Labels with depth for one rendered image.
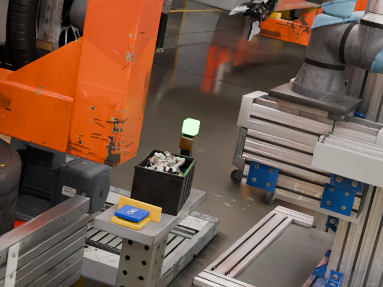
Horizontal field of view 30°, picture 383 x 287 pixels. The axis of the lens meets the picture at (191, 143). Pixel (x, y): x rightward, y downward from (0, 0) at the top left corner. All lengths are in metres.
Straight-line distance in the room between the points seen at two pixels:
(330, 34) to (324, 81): 0.13
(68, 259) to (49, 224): 0.22
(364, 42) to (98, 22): 0.71
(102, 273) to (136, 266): 0.30
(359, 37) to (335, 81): 0.14
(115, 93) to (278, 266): 0.83
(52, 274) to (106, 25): 0.71
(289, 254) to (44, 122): 0.96
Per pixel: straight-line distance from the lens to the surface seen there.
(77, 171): 2.33
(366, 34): 1.94
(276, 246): 2.54
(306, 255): 2.54
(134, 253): 2.00
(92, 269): 2.31
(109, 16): 1.98
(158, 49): 2.72
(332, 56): 2.00
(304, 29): 6.09
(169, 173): 1.92
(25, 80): 2.15
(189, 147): 2.13
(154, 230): 1.84
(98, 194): 2.38
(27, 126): 2.14
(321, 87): 2.00
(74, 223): 2.10
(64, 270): 2.14
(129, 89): 1.98
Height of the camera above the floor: 1.16
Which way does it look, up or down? 15 degrees down
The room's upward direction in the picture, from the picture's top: 11 degrees clockwise
